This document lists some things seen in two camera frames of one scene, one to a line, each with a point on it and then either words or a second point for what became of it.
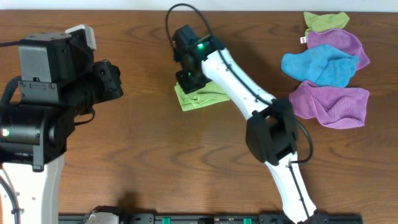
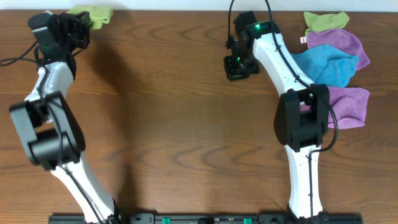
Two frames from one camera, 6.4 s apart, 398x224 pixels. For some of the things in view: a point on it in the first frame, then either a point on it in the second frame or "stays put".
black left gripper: [109, 78] → [79, 28]
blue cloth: [322, 65] stays put
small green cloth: [320, 23] stays put
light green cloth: [209, 93] → [98, 14]
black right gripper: [191, 82] → [237, 69]
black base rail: [120, 218] stays put
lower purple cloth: [333, 107] stays put
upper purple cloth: [341, 38] stays put
